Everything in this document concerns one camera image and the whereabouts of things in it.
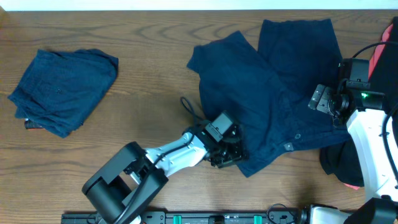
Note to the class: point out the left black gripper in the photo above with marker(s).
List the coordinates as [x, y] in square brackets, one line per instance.
[240, 152]

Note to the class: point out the navy blue shorts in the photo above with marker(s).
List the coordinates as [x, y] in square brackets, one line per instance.
[268, 88]

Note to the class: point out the folded navy shorts stack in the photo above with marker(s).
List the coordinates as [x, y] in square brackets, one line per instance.
[59, 90]

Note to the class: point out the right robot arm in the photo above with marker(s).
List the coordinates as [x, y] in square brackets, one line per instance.
[354, 105]

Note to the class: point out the black garment pile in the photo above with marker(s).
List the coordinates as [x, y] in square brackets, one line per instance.
[330, 155]

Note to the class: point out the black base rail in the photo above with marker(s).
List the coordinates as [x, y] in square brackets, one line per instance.
[276, 216]

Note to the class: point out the red black folded garment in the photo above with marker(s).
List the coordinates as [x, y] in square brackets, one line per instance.
[29, 124]

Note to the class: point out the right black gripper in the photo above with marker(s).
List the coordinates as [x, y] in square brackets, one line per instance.
[321, 98]

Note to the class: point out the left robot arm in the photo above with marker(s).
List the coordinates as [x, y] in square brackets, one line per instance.
[122, 189]

